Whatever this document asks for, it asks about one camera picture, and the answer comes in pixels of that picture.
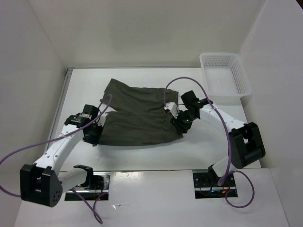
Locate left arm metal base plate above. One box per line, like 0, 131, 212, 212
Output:
73, 171, 110, 201

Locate aluminium table edge rail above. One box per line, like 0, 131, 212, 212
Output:
47, 68, 74, 140

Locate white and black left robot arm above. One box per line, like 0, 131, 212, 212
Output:
20, 105, 103, 207

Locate white perforated plastic basket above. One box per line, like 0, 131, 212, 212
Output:
199, 52, 252, 99

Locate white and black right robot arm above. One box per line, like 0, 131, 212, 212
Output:
164, 91, 266, 186

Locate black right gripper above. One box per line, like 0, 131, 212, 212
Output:
170, 109, 197, 135

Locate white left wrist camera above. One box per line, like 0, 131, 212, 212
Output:
98, 113, 108, 127

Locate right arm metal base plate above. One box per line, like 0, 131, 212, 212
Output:
192, 170, 238, 199

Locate dark olive green shorts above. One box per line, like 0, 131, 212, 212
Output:
98, 79, 183, 146

